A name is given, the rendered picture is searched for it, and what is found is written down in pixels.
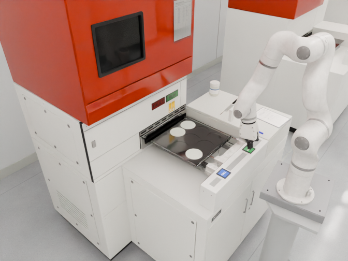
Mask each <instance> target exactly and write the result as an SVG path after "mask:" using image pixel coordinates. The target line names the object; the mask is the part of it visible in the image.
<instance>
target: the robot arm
mask: <svg viewBox="0 0 348 261"><path fill-rule="evenodd" d="M335 46H336V45H335V39H334V37H333V36H332V35H331V34H329V33H327V32H319V33H316V34H313V35H311V36H309V37H301V36H298V35H296V33H294V32H291V31H280V32H276V33H274V34H273V35H272V36H271V37H270V39H269V40H268V42H267V44H266V46H265V48H264V51H263V53H262V55H261V57H260V59H259V61H258V64H257V66H256V68H255V70H254V73H253V75H252V77H251V79H250V80H249V82H248V83H247V84H246V85H245V87H244V88H243V90H242V91H241V92H240V93H239V96H238V98H237V101H236V103H235V105H234V108H233V115H234V117H235V118H236V119H241V121H240V126H239V135H240V137H241V138H243V139H244V140H245V141H246V143H247V147H248V149H252V148H253V142H254V141H259V128H258V123H257V121H256V120H257V115H256V100H257V98H258V97H259V96H260V94H261V93H262V92H263V90H264V89H265V88H266V87H267V85H268V84H269V82H270V80H271V78H272V76H273V75H274V73H275V71H276V69H277V67H278V65H279V63H280V61H281V59H282V57H283V56H284V55H286V56H288V57H289V58H290V59H291V60H293V61H295V62H298V63H307V66H306V69H305V71H304V75H303V79H302V102H303V105H304V107H305V109H306V111H307V120H306V122H305V123H304V124H302V125H301V126H300V127H299V128H298V129H297V130H296V131H295V132H294V134H293V136H292V139H291V147H292V149H293V155H292V159H291V162H290V165H289V168H288V172H287V175H286V178H284V179H281V180H279V181H278V182H277V185H276V190H277V192H278V194H279V195H280V196H281V197H282V198H283V199H285V200H286V201H288V202H291V203H293V204H297V205H306V204H309V203H310V202H312V200H313V199H314V190H313V189H312V187H311V186H310V185H311V182H312V179H313V176H314V173H315V170H316V168H317V165H318V161H319V157H318V154H317V152H318V150H319V148H320V146H321V145H322V144H323V143H324V142H325V141H326V140H327V139H328V138H329V136H330V135H331V133H332V128H333V124H332V118H331V114H330V111H329V108H328V104H327V82H328V76H329V71H330V68H331V65H332V62H333V59H334V54H335Z"/></svg>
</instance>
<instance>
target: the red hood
mask: <svg viewBox="0 0 348 261"><path fill-rule="evenodd" d="M194 8H195V0H0V42H1V45H2V48H3V52H4V55H5V58H6V61H7V64H8V67H9V70H10V73H11V76H12V79H13V82H15V83H17V84H18V85H20V86H22V87H24V88H25V89H27V90H29V91H30V92H32V93H34V94H35V95H37V96H39V97H40V98H42V99H44V100H45V101H47V102H49V103H50V104H52V105H54V106H56V107H57V108H59V109H61V110H62V111H64V112H66V113H67V114H69V115H70V116H72V117H74V118H75V119H77V120H79V121H81V122H82V123H84V124H86V125H87V126H90V125H92V124H94V123H96V122H98V121H100V120H102V119H104V118H105V117H107V116H109V115H111V114H113V113H115V112H117V111H119V110H121V109H123V108H125V107H127V106H129V105H130V104H132V103H134V102H136V101H138V100H140V99H142V98H144V97H146V96H148V95H150V94H152V93H154V92H155V91H157V90H159V89H161V88H163V87H165V86H167V85H169V84H171V83H173V82H175V81H177V80H179V79H180V78H182V77H184V76H186V75H188V74H190V73H192V65H193V37H194Z"/></svg>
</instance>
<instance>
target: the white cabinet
mask: <svg viewBox="0 0 348 261"><path fill-rule="evenodd" d="M287 136H288V135H286V136H285V137H284V138H283V139H282V141H281V142H280V143H279V144H278V145H277V146H276V147H275V148H274V149H273V150H272V151H271V152H270V153H269V154H268V155H267V156H266V158H265V159H264V160H263V162H262V163H261V164H260V165H259V166H258V167H257V168H256V169H255V170H254V171H253V172H252V173H251V174H250V175H249V176H248V178H247V179H246V180H245V181H244V182H243V183H242V184H241V185H240V186H239V187H238V188H237V189H236V190H235V191H234V192H233V193H232V195H231V196H230V197H229V198H228V199H227V200H226V201H225V202H224V203H223V204H222V205H221V206H220V207H219V208H218V209H217V210H216V212H215V213H214V214H213V215H212V216H211V217H210V218H209V219H208V220H207V221H206V220H204V219H203V218H201V217H200V216H198V215H197V214H195V213H194V212H192V211H191V210H189V209H188V208H186V207H184V206H183V205H181V204H180V203H178V202H177V201H175V200H173V199H172V198H170V197H169V196H167V195H166V194H164V193H163V192H161V191H160V190H158V189H156V188H155V187H153V186H152V185H150V184H149V183H147V182H146V181H144V180H143V179H141V178H140V177H138V176H136V175H135V174H133V173H132V172H130V171H129V170H127V169H126V168H124V167H122V169H123V177H124V185H125V193H126V201H127V209H128V217H129V225H130V233H131V238H132V242H133V243H135V244H136V245H137V246H138V247H140V248H141V249H142V250H143V251H145V252H146V253H147V254H148V255H149V256H151V257H152V258H153V259H154V260H155V261H228V259H229V258H230V257H231V255H232V254H233V253H234V251H235V250H236V249H237V247H238V246H239V245H240V243H241V242H242V241H243V240H244V238H245V237H246V236H247V235H248V233H249V232H250V231H251V229H252V228H253V227H254V225H255V224H256V223H257V222H258V220H259V219H260V218H261V217H262V215H263V214H264V213H265V211H266V210H267V209H268V205H267V203H266V201H265V200H263V199H260V198H259V196H260V192H261V190H262V188H263V186H264V185H265V183H266V181H267V179H268V177H269V176H270V174H271V172H272V170H273V168H274V167H275V165H276V163H277V161H278V160H279V161H281V159H282V155H283V151H284V147H285V144H286V140H287Z"/></svg>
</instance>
